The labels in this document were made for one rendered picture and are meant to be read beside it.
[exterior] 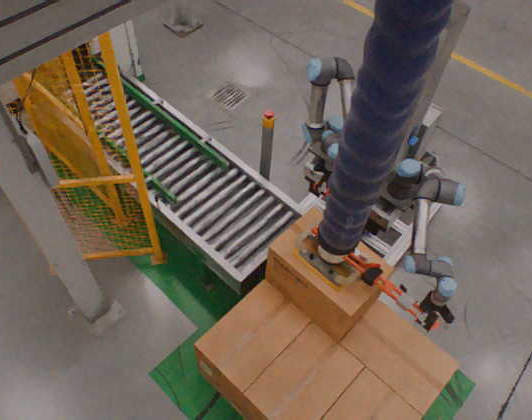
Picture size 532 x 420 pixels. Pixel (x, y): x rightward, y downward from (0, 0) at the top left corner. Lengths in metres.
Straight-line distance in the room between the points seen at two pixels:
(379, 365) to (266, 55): 3.52
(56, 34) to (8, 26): 0.06
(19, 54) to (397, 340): 2.77
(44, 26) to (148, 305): 3.17
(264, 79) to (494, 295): 2.92
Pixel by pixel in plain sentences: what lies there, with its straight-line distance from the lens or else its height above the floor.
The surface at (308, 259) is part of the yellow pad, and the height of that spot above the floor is 0.97.
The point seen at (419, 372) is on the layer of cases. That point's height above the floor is 0.54.
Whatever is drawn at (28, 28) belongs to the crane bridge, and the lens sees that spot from 0.67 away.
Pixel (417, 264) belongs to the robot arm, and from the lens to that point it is 2.37.
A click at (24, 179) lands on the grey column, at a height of 1.58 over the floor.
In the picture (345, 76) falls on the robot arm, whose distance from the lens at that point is 2.77.
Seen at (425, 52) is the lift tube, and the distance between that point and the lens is 1.69.
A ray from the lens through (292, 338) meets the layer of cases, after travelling 3.02.
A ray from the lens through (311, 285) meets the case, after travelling 2.76.
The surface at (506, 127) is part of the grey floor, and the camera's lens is 5.40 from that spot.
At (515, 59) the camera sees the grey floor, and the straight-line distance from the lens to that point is 6.29.
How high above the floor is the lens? 3.37
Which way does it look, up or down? 55 degrees down
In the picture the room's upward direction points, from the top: 5 degrees clockwise
